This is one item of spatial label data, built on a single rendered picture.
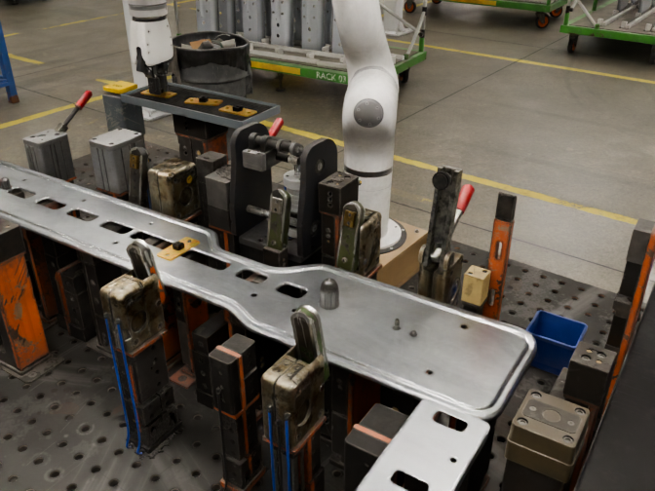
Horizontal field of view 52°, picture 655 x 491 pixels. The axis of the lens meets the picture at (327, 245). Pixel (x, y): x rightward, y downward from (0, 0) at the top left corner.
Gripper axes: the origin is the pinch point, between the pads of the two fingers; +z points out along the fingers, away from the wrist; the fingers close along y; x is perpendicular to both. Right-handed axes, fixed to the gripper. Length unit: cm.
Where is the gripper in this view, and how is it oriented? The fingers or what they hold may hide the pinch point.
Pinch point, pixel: (158, 84)
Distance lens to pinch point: 169.3
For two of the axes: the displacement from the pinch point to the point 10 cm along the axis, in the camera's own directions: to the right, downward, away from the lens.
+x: 9.0, 2.1, -3.8
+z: 0.0, 8.7, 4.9
